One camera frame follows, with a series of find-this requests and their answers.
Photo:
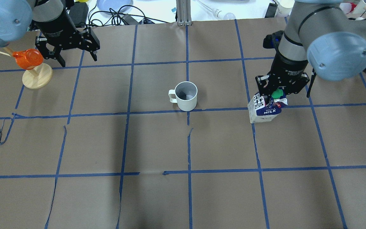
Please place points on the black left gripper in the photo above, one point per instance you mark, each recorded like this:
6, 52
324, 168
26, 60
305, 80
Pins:
57, 29

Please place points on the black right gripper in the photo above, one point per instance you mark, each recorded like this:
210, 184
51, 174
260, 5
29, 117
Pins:
287, 69

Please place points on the blue milk carton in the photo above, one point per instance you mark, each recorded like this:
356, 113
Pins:
261, 111

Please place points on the white mug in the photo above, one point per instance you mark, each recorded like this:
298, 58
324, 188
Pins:
184, 95

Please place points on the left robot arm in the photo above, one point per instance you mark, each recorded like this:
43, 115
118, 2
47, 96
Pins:
51, 18

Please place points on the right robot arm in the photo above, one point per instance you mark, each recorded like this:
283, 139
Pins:
317, 33

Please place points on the black power adapter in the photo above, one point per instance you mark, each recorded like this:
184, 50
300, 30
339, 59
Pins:
78, 14

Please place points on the orange mug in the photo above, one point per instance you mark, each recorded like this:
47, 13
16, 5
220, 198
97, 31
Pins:
28, 59

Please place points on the wooden mug tree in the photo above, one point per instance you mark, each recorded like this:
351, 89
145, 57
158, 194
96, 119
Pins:
35, 78

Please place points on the blue plate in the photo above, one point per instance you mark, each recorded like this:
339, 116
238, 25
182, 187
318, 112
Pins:
105, 5

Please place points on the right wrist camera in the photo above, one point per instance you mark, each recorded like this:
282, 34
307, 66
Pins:
273, 40

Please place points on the aluminium frame post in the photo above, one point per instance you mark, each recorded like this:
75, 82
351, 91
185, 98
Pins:
183, 14

